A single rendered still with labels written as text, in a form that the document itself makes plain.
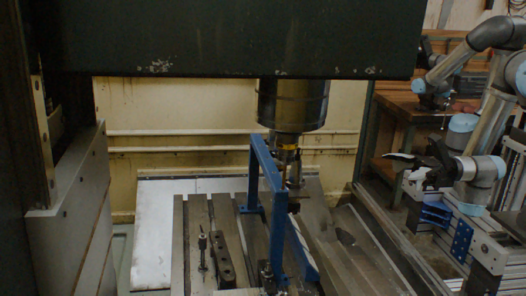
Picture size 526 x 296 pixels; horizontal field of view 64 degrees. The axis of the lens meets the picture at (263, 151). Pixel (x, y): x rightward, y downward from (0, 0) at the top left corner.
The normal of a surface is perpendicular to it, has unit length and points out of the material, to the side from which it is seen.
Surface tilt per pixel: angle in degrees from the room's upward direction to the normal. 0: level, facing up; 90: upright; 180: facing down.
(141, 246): 23
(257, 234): 0
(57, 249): 90
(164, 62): 90
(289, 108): 90
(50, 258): 90
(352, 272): 8
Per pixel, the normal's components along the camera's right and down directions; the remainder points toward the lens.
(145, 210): 0.13, -0.68
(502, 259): 0.19, 0.39
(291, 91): -0.05, 0.38
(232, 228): 0.06, -0.92
